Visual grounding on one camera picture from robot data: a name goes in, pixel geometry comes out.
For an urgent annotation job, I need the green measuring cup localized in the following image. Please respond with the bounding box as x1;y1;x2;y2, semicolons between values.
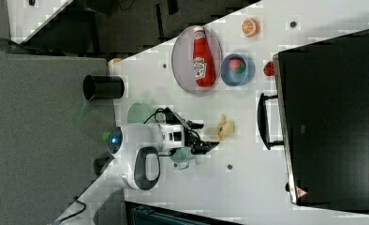
170;147;195;170

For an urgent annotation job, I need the blue frame rail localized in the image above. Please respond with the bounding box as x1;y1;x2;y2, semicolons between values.
125;202;241;225

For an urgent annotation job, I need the black toaster oven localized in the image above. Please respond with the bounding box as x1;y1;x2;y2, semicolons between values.
258;29;369;214

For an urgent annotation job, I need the red strawberry toy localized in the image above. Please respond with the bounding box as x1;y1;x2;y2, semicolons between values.
263;61;275;76

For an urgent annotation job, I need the pink strawberry toy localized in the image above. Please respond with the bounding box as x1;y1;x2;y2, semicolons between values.
229;57;245;74

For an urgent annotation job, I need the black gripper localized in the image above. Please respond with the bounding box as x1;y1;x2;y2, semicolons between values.
184;127;219;155

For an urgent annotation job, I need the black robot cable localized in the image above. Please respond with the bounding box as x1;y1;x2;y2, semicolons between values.
142;107;174;126

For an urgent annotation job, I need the lilac round plate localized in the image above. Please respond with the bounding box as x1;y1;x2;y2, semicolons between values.
171;25;222;96

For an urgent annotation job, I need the blue bowl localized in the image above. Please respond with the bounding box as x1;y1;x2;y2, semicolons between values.
220;53;255;86

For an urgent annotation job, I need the orange slice toy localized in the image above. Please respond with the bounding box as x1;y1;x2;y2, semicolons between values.
242;19;260;38

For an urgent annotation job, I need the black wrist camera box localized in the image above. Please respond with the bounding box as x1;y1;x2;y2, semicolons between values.
164;107;204;130

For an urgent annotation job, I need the black cylindrical cup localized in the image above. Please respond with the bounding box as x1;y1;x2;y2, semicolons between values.
82;75;125;101

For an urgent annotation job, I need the red ketchup bottle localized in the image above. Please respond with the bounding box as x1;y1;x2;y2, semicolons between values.
193;26;216;88

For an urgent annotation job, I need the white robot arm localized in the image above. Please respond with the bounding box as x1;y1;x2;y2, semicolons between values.
106;123;219;190

